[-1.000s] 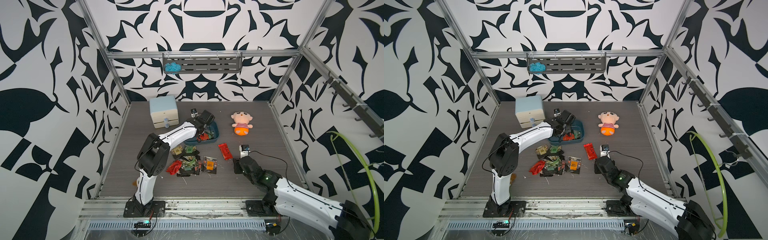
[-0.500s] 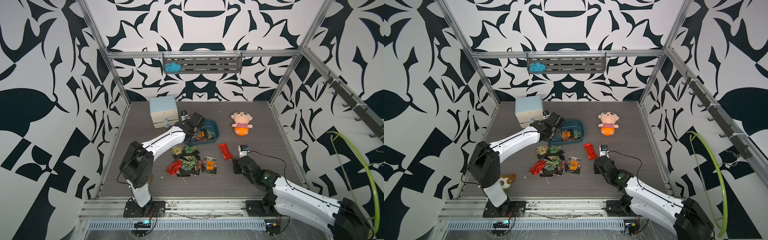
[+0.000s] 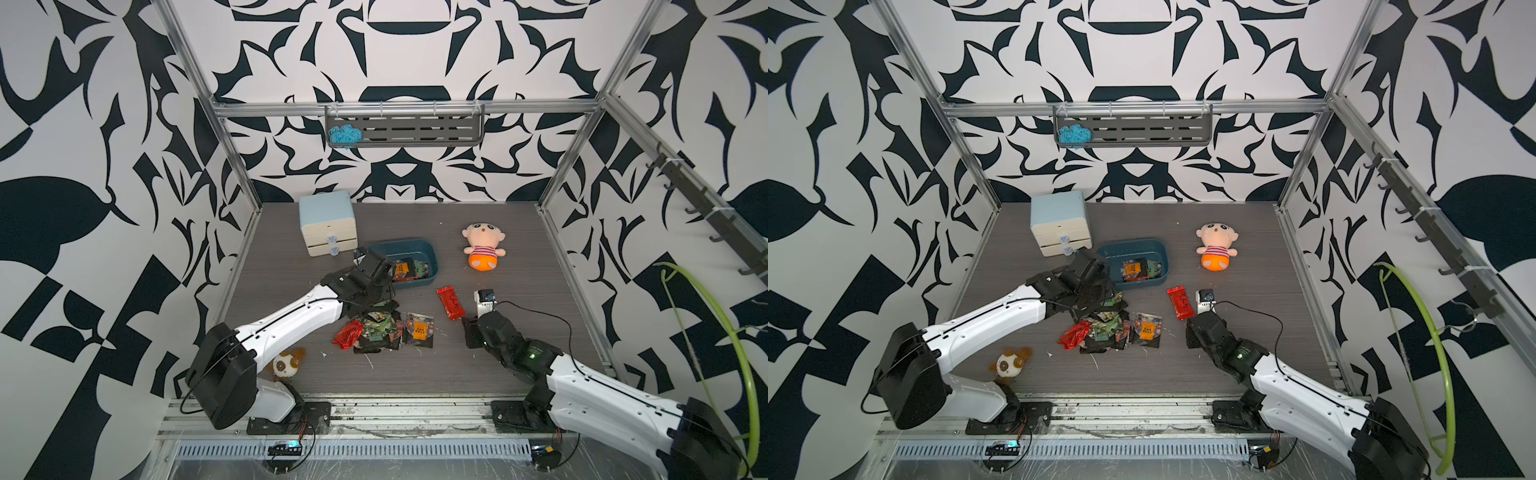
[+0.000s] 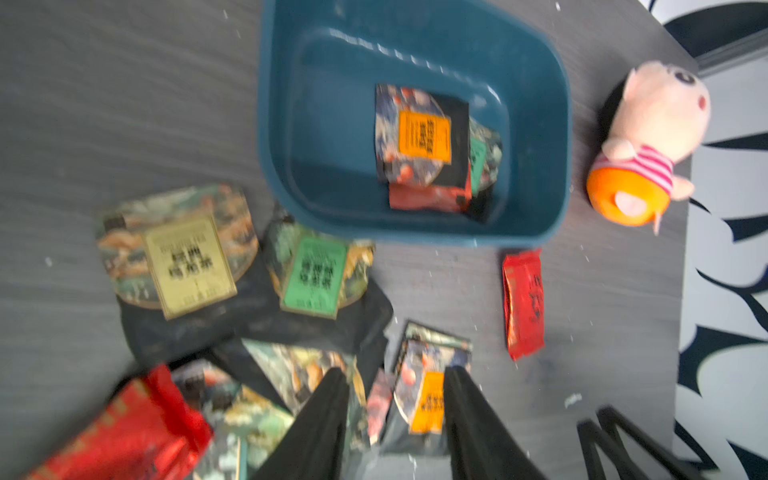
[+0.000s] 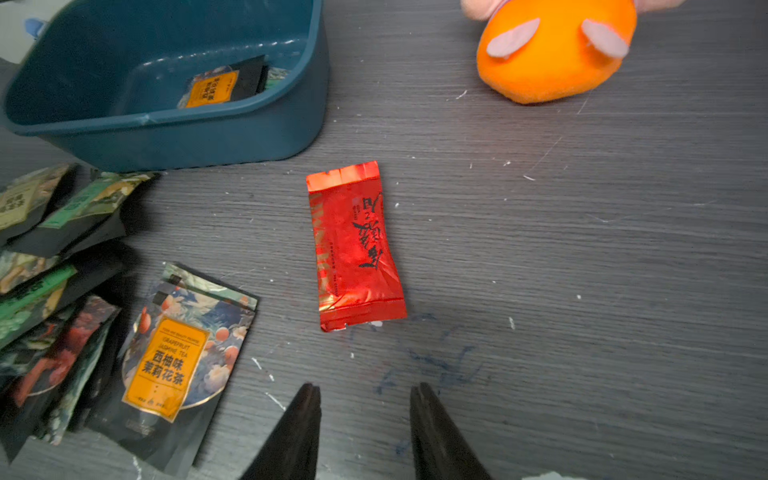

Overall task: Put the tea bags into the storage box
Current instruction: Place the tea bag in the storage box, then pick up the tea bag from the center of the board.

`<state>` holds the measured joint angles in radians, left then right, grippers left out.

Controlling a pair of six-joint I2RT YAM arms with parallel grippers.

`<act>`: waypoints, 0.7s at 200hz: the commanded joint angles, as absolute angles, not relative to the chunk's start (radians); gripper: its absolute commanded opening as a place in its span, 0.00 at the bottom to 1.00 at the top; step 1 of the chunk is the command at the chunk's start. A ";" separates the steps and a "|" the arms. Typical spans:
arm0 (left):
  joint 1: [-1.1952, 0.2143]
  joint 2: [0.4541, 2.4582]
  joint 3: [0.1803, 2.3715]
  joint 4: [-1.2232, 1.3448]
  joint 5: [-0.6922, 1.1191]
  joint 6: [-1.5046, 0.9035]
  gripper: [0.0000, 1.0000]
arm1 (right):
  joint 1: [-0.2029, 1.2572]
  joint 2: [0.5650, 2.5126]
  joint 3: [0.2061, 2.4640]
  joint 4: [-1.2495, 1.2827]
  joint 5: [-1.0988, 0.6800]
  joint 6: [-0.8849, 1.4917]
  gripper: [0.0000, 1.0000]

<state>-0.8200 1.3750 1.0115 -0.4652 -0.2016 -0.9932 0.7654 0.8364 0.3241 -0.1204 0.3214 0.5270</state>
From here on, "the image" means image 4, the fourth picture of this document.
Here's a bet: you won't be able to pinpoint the red foil tea bag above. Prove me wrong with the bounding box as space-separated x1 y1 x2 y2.
26 365 213 479

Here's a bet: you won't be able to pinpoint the red long tea sachet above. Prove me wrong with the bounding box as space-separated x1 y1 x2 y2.
502 249 545 361

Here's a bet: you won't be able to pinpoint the yellow label tea bag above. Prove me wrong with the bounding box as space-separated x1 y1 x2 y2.
96 183 259 320

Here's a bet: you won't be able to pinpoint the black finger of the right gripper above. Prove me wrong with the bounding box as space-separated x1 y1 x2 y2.
577 405 709 480

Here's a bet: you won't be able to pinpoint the green label tea bag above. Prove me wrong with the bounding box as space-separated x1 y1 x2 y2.
264 210 375 319

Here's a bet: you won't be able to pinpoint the orange label tea bag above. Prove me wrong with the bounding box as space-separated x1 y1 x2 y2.
380 320 473 457
374 84 469 189

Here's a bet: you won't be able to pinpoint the teal plastic storage box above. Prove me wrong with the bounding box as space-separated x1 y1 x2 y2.
258 1 572 248

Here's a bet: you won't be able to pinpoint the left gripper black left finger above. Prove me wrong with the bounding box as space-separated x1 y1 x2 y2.
251 367 349 480

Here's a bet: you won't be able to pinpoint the plush doll orange pants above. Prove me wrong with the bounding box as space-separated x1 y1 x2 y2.
586 61 712 235

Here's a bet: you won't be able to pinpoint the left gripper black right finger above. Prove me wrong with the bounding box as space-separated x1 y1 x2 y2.
443 366 544 480

